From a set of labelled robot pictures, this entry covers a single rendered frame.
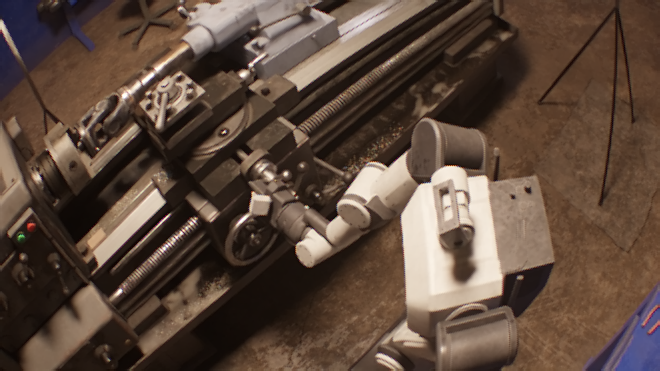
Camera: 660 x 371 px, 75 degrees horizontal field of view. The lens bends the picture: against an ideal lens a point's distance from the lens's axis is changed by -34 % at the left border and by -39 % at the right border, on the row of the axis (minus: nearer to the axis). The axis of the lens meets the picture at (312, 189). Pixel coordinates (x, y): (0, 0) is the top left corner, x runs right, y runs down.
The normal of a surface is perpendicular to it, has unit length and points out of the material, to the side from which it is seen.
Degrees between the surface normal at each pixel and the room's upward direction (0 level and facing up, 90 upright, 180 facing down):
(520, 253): 0
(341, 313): 0
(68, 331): 32
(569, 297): 0
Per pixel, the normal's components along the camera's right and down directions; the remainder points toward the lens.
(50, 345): 0.21, -0.22
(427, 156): -0.90, -0.06
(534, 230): -0.18, -0.59
